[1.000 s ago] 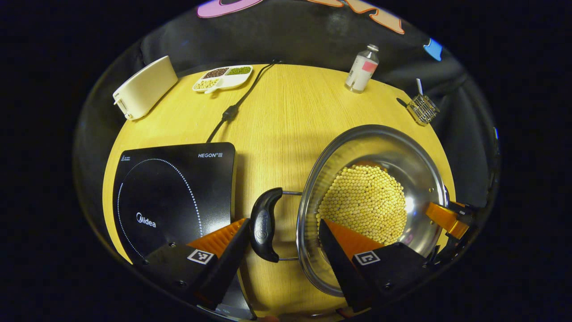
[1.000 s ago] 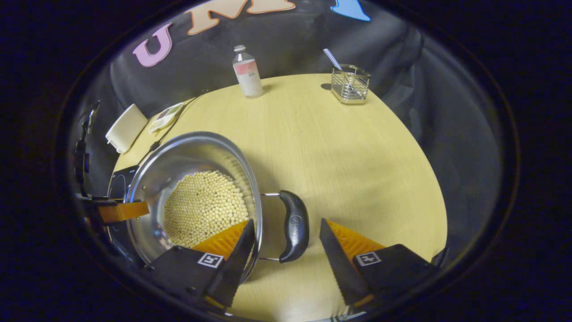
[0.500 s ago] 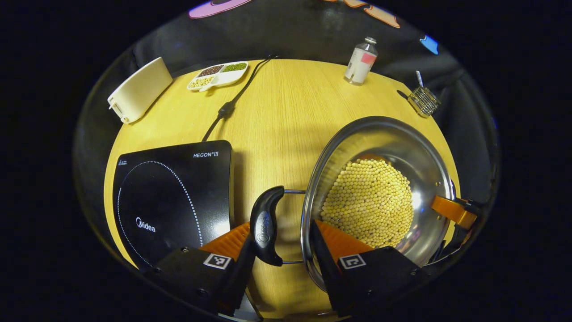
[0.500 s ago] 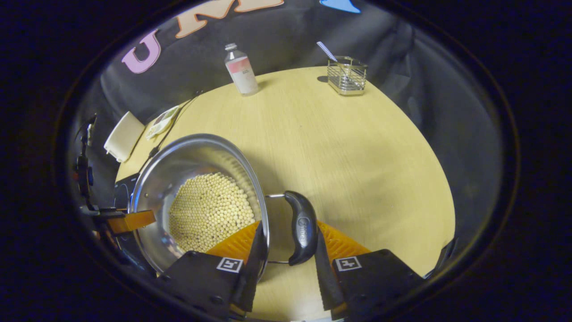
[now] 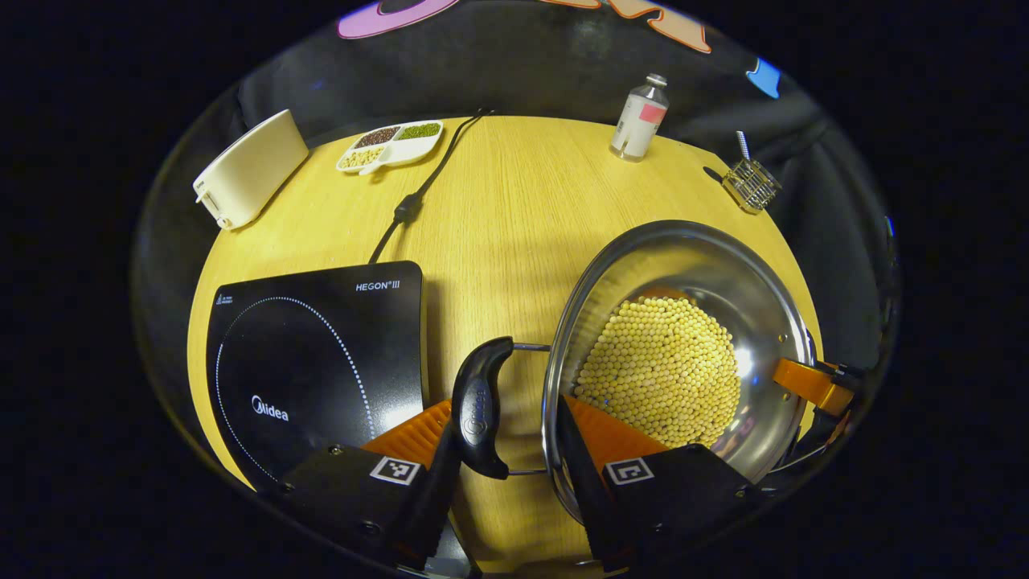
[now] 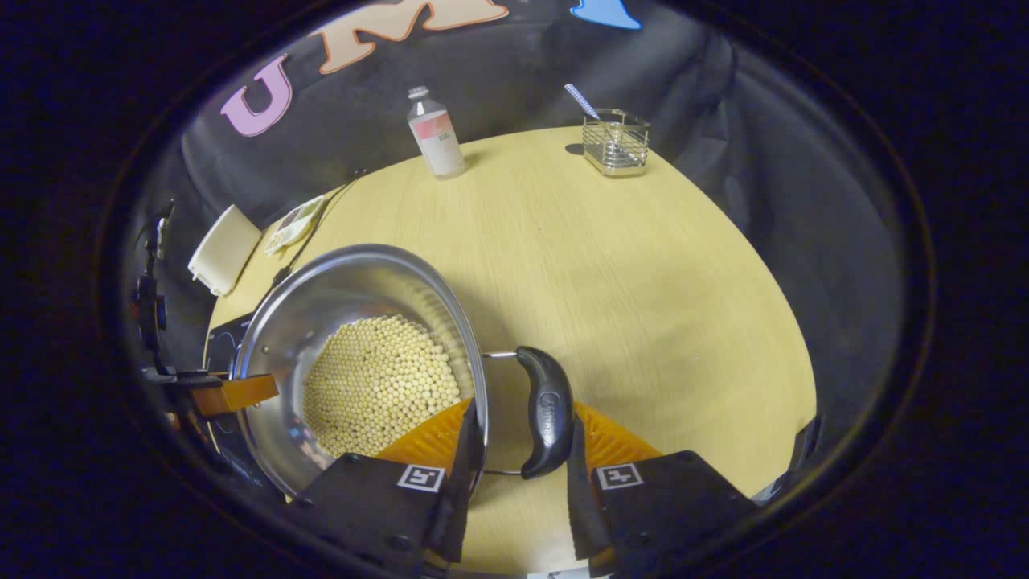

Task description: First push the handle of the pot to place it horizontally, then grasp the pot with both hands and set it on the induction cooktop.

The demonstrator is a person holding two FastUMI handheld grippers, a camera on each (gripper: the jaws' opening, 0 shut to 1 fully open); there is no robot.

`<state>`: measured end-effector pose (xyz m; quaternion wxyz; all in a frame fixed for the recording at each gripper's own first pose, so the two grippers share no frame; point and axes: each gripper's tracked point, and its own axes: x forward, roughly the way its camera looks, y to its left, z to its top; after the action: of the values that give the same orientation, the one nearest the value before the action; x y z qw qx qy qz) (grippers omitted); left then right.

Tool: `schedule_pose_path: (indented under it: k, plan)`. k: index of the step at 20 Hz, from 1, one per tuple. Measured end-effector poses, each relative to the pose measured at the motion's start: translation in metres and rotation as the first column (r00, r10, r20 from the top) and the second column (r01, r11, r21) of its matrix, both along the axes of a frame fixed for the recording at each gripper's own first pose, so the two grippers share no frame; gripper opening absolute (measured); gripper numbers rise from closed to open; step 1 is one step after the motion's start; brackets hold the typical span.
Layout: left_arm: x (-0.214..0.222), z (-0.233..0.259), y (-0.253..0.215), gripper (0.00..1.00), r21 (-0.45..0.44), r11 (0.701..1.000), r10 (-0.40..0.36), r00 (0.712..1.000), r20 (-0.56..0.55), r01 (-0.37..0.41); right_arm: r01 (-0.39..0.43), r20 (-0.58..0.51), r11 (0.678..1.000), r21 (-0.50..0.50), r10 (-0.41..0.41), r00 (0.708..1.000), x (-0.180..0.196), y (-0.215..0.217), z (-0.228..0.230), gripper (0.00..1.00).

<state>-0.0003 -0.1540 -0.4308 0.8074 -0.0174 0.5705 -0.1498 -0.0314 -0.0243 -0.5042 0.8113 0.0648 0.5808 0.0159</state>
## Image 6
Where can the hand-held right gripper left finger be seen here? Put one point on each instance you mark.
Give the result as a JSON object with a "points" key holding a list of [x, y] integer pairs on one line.
{"points": [[465, 498]]}

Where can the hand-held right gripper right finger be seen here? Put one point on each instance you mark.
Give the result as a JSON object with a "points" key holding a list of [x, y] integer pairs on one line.
{"points": [[583, 515]]}

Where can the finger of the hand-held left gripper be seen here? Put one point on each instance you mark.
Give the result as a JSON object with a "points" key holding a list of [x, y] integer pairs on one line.
{"points": [[241, 392]]}

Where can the black induction cooktop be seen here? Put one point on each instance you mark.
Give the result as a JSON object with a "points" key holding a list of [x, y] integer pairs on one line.
{"points": [[219, 338]]}

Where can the stainless steel pot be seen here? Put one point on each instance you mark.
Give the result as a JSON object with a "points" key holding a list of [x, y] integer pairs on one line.
{"points": [[362, 281]]}

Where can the white toaster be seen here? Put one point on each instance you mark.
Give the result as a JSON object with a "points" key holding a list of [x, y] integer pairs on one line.
{"points": [[225, 249]]}

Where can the pile of yellow soybeans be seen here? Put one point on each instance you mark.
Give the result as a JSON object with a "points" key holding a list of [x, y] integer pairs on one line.
{"points": [[370, 386]]}

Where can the white divided bean dish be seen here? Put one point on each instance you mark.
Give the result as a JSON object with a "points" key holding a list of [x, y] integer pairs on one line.
{"points": [[293, 225]]}

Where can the clear bottle pink label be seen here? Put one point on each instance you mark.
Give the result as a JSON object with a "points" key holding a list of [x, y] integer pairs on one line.
{"points": [[438, 137]]}

